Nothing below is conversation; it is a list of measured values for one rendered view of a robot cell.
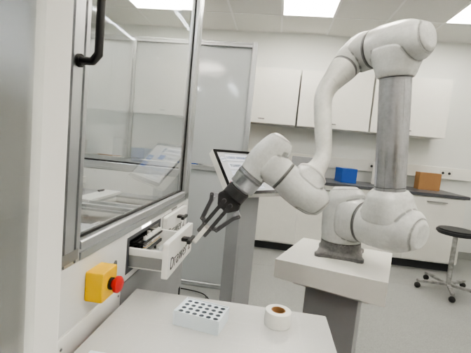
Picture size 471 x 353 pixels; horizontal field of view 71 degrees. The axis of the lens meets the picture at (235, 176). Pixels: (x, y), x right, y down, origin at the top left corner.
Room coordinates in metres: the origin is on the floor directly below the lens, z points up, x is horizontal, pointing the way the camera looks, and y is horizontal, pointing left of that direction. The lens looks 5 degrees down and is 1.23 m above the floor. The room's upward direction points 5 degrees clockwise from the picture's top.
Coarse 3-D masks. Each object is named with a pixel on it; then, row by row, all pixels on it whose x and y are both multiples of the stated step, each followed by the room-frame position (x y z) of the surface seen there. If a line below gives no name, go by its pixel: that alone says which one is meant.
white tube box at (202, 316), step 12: (192, 300) 0.88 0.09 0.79; (180, 312) 0.81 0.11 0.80; (192, 312) 0.82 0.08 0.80; (204, 312) 0.83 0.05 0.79; (216, 312) 0.83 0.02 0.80; (228, 312) 0.86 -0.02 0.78; (180, 324) 0.81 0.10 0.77; (192, 324) 0.80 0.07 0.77; (204, 324) 0.79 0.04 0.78; (216, 324) 0.78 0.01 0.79
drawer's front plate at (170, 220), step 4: (180, 208) 1.47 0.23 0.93; (184, 208) 1.52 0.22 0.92; (172, 212) 1.37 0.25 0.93; (176, 212) 1.38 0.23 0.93; (180, 212) 1.45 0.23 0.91; (184, 212) 1.53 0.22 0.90; (164, 216) 1.28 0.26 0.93; (168, 216) 1.28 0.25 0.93; (172, 216) 1.34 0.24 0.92; (176, 216) 1.39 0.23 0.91; (164, 220) 1.27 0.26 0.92; (168, 220) 1.28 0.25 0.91; (172, 220) 1.34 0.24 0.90; (176, 220) 1.39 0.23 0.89; (180, 220) 1.46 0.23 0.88; (184, 220) 1.54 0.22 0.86; (164, 224) 1.27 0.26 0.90; (168, 224) 1.29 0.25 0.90; (172, 224) 1.35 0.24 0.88; (176, 224) 1.40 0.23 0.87; (184, 224) 1.54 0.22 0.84; (164, 228) 1.27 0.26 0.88; (168, 228) 1.29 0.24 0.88; (180, 228) 1.47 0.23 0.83
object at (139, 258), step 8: (168, 232) 1.21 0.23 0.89; (176, 232) 1.21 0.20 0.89; (136, 248) 0.98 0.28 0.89; (152, 248) 1.16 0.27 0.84; (136, 256) 0.97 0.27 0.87; (144, 256) 0.97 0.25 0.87; (152, 256) 0.97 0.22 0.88; (160, 256) 0.97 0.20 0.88; (128, 264) 0.97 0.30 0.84; (136, 264) 0.97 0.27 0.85; (144, 264) 0.97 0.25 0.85; (152, 264) 0.97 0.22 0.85; (160, 264) 0.96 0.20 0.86
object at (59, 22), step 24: (48, 0) 0.25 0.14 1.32; (72, 0) 0.27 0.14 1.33; (48, 24) 0.25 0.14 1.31; (72, 24) 0.28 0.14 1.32; (48, 48) 0.25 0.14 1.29; (48, 72) 0.25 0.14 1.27; (48, 96) 0.25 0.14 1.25; (48, 120) 0.25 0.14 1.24; (48, 144) 0.25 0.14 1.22; (48, 168) 0.25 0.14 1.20; (48, 192) 0.26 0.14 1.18; (48, 216) 0.26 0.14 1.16; (48, 240) 0.26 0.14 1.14; (48, 264) 0.26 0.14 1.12; (48, 288) 0.26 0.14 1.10; (48, 312) 0.26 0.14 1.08; (48, 336) 0.26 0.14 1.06
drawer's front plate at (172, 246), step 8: (192, 224) 1.22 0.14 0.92; (184, 232) 1.11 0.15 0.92; (168, 240) 0.98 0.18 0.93; (176, 240) 1.02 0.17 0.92; (168, 248) 0.94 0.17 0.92; (176, 248) 1.02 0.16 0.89; (168, 256) 0.95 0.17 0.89; (176, 256) 1.03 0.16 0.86; (184, 256) 1.14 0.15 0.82; (168, 264) 0.95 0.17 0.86; (176, 264) 1.04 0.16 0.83; (168, 272) 0.96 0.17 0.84
